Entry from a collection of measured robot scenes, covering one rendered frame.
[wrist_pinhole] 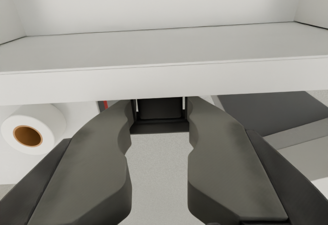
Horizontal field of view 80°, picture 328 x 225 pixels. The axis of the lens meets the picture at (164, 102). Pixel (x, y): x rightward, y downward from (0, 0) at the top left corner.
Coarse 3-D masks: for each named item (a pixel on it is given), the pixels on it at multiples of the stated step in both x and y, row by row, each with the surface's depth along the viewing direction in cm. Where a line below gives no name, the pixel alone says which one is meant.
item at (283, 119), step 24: (216, 96) 64; (240, 96) 58; (264, 96) 54; (288, 96) 50; (312, 96) 47; (240, 120) 50; (264, 120) 46; (288, 120) 44; (312, 120) 41; (288, 144) 34
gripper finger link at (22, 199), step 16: (64, 144) 8; (48, 160) 8; (32, 176) 7; (48, 176) 7; (16, 192) 6; (32, 192) 6; (0, 208) 6; (16, 208) 6; (32, 208) 6; (0, 224) 6; (16, 224) 5
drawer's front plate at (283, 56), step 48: (0, 48) 13; (48, 48) 13; (96, 48) 12; (144, 48) 11; (192, 48) 11; (240, 48) 10; (288, 48) 10; (0, 96) 10; (48, 96) 10; (96, 96) 10; (144, 96) 10
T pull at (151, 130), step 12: (144, 108) 12; (156, 108) 12; (168, 108) 12; (180, 108) 12; (144, 120) 12; (156, 120) 12; (168, 120) 12; (180, 120) 12; (132, 132) 13; (144, 132) 13; (156, 132) 13; (168, 132) 13; (180, 132) 13
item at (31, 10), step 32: (0, 0) 14; (32, 0) 16; (64, 0) 16; (96, 0) 16; (128, 0) 16; (160, 0) 16; (192, 0) 16; (224, 0) 16; (256, 0) 16; (288, 0) 16; (320, 0) 14; (0, 32) 14; (32, 32) 17; (64, 32) 17
